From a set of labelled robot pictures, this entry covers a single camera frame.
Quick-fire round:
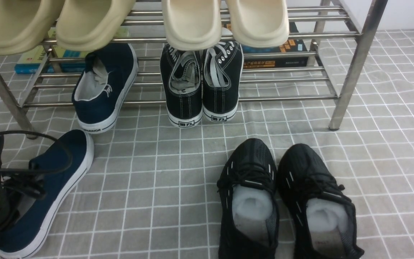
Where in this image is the navy slip-on shoe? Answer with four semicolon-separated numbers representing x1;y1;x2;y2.
72;43;139;134
0;129;94;259

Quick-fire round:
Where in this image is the stainless steel shoe rack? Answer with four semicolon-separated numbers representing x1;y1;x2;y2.
16;0;387;131

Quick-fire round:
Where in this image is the green and blue book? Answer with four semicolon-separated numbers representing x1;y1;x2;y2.
14;27;130;75

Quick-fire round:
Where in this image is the grey checked floor cloth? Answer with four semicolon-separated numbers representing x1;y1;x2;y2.
0;28;414;259

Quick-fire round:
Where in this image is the khaki slipper far left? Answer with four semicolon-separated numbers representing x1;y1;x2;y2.
0;0;65;55

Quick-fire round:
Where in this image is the khaki slipper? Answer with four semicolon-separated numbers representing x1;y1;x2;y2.
56;0;136;51
0;0;65;55

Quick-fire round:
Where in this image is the black canvas sneaker left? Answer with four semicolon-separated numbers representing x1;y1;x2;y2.
160;43;202;128

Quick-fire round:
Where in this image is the black canvas sneaker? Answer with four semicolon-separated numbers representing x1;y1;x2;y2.
202;41;244;123
160;43;202;128

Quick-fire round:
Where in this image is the black mesh sneaker left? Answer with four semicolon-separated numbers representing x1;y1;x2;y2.
217;138;279;259

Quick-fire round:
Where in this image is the black mesh sneaker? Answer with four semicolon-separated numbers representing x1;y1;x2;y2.
276;143;364;259
217;138;279;259

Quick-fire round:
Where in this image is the black canvas sneaker right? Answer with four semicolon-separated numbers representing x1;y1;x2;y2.
202;41;244;123

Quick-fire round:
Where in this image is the cream slipper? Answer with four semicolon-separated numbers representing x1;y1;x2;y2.
161;0;222;51
226;0;290;48

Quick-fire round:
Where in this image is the black and orange book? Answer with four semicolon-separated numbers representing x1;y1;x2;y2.
208;40;308;71

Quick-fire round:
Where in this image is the black mesh sneaker right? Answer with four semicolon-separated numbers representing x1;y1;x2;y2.
276;143;364;259

